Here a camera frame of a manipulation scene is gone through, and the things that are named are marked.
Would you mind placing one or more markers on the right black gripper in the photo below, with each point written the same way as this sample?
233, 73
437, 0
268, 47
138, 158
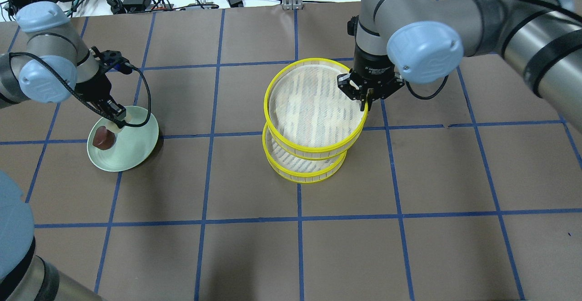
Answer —
375, 67

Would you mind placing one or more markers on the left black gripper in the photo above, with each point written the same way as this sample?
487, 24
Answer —
97, 89

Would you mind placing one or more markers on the brown bun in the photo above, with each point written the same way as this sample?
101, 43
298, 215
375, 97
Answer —
103, 139

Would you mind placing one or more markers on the yellow bamboo steamer layer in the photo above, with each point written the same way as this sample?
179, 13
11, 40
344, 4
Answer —
307, 114
296, 169

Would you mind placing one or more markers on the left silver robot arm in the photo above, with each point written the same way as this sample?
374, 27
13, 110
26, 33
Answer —
57, 64

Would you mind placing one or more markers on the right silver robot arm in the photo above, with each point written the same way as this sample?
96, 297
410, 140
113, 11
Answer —
404, 42

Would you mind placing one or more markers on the light green plate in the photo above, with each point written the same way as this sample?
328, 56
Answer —
131, 146

